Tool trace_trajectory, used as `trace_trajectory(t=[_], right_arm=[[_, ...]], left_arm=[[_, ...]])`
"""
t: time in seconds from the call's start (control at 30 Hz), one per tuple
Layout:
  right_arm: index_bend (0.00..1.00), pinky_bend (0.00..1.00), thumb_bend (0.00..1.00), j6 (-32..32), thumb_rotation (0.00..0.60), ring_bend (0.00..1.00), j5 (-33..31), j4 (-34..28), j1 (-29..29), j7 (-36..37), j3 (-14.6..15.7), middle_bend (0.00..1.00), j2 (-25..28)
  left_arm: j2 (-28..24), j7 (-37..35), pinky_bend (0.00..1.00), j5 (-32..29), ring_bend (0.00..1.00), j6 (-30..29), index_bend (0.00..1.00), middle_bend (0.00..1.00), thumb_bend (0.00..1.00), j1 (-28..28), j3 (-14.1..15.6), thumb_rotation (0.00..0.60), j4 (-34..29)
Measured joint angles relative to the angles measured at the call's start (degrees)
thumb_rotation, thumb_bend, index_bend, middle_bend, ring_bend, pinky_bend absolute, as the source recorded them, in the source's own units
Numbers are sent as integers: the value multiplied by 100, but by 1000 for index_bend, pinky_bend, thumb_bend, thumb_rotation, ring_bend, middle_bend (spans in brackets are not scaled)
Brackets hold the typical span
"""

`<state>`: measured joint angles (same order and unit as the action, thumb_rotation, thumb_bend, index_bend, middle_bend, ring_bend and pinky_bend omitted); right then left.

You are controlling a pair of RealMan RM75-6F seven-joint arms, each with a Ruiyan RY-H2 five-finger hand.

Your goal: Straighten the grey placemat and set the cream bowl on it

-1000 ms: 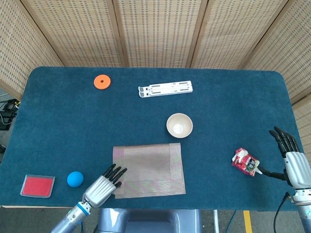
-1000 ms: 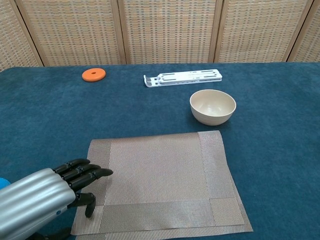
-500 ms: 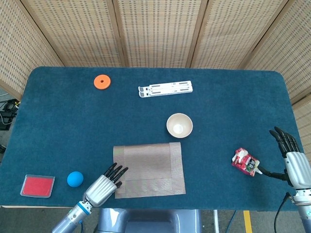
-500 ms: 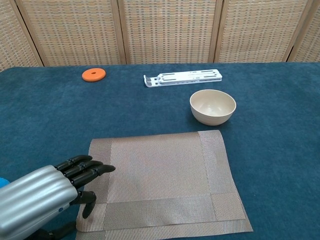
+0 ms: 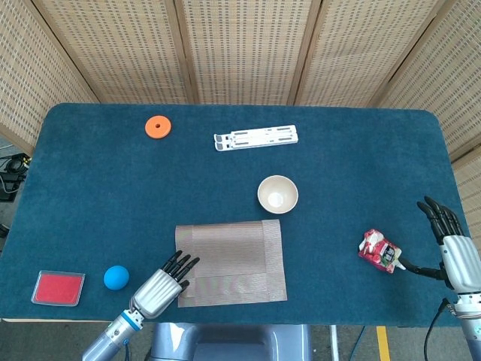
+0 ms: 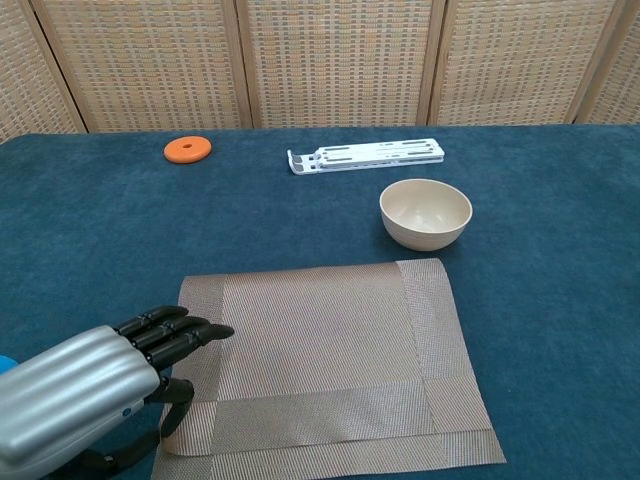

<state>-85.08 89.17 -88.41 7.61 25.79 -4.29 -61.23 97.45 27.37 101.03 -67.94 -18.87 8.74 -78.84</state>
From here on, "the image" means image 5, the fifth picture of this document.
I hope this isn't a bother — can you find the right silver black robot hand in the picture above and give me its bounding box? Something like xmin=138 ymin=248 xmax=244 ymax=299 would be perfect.
xmin=398 ymin=196 xmax=481 ymax=296

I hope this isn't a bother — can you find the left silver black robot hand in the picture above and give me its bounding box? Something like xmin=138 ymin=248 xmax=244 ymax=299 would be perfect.
xmin=129 ymin=250 xmax=201 ymax=320

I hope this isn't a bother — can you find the brown woven placemat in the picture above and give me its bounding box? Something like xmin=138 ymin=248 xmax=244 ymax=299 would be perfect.
xmin=174 ymin=219 xmax=289 ymax=308

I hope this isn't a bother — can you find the beige bowl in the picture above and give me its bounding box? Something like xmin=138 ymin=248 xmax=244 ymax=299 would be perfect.
xmin=257 ymin=174 xmax=299 ymax=214

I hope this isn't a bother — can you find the blue ball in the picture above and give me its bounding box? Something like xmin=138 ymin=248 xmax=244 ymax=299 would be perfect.
xmin=103 ymin=265 xmax=130 ymax=291

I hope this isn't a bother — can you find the woven screen panel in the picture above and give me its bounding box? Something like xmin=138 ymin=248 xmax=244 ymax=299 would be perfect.
xmin=173 ymin=0 xmax=323 ymax=106
xmin=0 ymin=0 xmax=101 ymax=156
xmin=32 ymin=0 xmax=198 ymax=105
xmin=450 ymin=148 xmax=481 ymax=262
xmin=287 ymin=0 xmax=450 ymax=108
xmin=370 ymin=0 xmax=481 ymax=161

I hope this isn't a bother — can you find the grey-blue robot torso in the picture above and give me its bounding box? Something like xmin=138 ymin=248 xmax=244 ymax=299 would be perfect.
xmin=149 ymin=323 xmax=313 ymax=361

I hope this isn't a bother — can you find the red drink pouch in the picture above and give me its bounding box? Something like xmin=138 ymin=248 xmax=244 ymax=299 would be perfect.
xmin=357 ymin=229 xmax=407 ymax=274

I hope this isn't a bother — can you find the red ink pad case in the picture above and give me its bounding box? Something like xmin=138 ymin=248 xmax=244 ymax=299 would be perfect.
xmin=30 ymin=270 xmax=86 ymax=308

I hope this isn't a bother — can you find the white table leg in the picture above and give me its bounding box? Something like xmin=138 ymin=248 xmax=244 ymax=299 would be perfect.
xmin=328 ymin=325 xmax=340 ymax=361

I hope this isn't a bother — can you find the orange disc with hole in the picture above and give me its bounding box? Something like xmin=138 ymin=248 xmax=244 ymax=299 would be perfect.
xmin=144 ymin=116 xmax=173 ymax=140

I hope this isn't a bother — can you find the blue velvet tablecloth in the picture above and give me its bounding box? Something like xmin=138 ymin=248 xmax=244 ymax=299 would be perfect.
xmin=0 ymin=103 xmax=481 ymax=327

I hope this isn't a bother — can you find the white folding stand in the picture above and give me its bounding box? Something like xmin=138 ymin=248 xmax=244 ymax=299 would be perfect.
xmin=213 ymin=124 xmax=301 ymax=152

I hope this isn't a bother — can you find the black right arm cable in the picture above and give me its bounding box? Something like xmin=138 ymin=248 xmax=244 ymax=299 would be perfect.
xmin=423 ymin=297 xmax=458 ymax=361

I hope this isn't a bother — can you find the black floor equipment with cables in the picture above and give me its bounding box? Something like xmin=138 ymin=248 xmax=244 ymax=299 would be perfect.
xmin=0 ymin=153 xmax=32 ymax=202

